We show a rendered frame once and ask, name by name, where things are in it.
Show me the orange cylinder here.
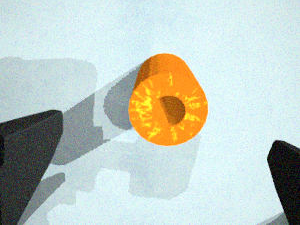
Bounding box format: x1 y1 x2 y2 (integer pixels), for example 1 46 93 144
129 52 208 145

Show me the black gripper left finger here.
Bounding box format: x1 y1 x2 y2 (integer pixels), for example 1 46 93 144
0 109 62 225

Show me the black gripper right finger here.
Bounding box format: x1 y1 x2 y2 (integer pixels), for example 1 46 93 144
267 140 300 225

